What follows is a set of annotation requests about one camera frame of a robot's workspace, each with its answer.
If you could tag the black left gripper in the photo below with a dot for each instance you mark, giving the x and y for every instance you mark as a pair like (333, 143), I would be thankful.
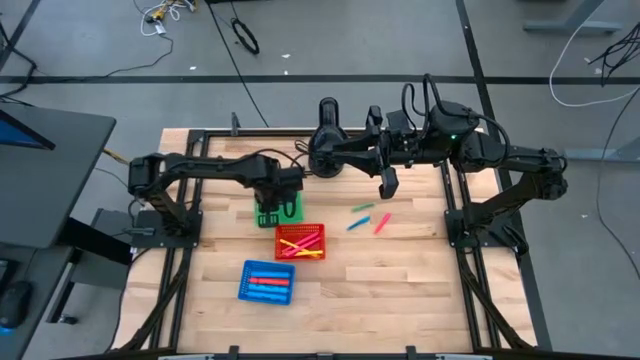
(270, 205)

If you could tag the yellow-orange highlighter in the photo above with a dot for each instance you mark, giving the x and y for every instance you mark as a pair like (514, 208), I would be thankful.
(315, 254)

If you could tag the pink clip-cap highlighter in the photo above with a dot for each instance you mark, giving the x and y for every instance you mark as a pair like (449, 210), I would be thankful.
(312, 236)
(312, 244)

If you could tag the blue Sharpie highlighter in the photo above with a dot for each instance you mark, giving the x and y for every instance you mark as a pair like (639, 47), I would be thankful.
(270, 289)

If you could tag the short pink highlighter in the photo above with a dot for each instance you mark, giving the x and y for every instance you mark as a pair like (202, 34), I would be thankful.
(382, 223)

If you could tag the light blue highlighter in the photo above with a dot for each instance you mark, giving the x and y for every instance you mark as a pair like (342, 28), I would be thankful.
(272, 274)

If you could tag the black computer mouse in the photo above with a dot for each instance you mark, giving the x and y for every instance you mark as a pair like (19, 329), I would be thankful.
(15, 300)

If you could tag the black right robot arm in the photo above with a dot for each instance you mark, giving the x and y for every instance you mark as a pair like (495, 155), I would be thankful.
(525, 160)

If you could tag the black side desk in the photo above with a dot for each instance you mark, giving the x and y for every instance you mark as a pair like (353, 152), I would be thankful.
(30, 200)

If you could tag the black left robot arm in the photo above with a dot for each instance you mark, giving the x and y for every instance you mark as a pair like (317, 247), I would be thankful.
(210, 167)

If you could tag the blue plastic basket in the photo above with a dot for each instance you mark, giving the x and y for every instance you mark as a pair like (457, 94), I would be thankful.
(242, 280)

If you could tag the grey desk foot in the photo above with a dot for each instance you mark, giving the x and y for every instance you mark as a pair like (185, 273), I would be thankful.
(600, 154)
(570, 26)

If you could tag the reddish pink Sharpie highlighter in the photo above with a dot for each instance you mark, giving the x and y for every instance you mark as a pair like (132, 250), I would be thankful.
(270, 281)

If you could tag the yellow BIC highlighter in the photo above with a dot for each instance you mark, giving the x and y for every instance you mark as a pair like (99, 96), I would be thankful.
(290, 243)

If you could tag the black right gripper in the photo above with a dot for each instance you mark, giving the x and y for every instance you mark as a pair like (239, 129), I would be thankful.
(400, 145)

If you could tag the short blue highlighter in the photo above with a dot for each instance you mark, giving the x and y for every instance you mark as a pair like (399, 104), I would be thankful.
(359, 223)

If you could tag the green plastic basket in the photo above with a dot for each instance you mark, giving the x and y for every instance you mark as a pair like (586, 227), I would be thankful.
(301, 210)

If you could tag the red plastic basket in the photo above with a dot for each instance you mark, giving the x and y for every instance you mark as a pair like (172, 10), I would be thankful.
(287, 230)

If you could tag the computer monitor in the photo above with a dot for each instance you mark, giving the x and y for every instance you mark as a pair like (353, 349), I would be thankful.
(15, 135)

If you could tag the short green highlighter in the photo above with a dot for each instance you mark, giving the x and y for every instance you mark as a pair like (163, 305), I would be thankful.
(362, 207)

